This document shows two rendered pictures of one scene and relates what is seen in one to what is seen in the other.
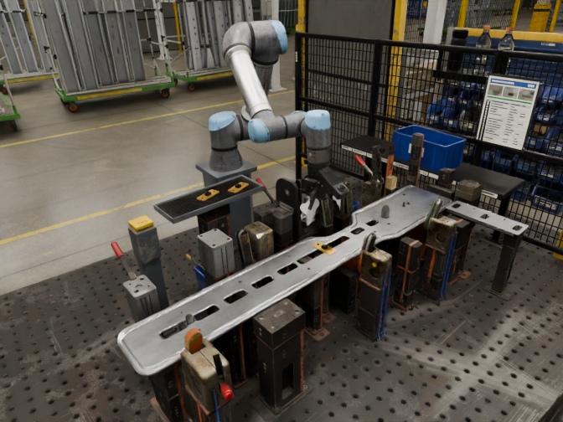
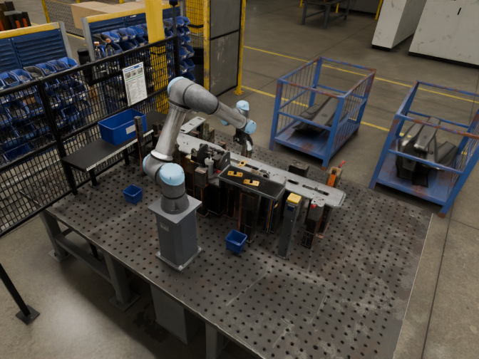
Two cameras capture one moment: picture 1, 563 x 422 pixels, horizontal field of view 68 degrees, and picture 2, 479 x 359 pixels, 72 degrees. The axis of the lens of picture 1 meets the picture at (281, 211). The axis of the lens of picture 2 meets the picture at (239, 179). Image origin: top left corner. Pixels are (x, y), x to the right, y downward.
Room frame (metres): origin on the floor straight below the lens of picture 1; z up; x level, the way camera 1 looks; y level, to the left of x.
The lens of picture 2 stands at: (1.95, 1.57, 2.28)
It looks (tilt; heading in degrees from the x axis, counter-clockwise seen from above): 37 degrees down; 247
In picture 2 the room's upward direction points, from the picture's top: 4 degrees clockwise
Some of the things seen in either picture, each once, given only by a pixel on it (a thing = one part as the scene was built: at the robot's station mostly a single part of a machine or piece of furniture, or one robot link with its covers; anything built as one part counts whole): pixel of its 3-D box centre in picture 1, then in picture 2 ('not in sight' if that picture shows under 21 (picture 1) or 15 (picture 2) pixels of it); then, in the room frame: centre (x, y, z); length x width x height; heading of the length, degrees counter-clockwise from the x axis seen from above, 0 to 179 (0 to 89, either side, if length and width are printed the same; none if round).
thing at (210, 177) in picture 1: (229, 204); (177, 231); (1.75, 0.24, 0.90); 0.21 x 0.21 x 0.40; 36
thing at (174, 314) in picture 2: not in sight; (182, 289); (1.75, 0.24, 0.33); 0.31 x 0.31 x 0.66; 36
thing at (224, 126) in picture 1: (224, 129); (172, 179); (1.75, 0.24, 1.27); 0.13 x 0.12 x 0.14; 113
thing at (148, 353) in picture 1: (322, 252); (245, 164); (1.19, -0.14, 1.00); 1.38 x 0.22 x 0.02; 130
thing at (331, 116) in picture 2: not in sight; (322, 109); (-0.54, -1.71, 0.47); 1.20 x 0.80 x 0.95; 35
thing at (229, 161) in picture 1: (224, 154); (174, 197); (1.75, 0.24, 1.15); 0.15 x 0.15 x 0.10
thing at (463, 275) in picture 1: (462, 243); not in sight; (1.46, -0.75, 0.84); 0.11 x 0.06 x 0.29; 40
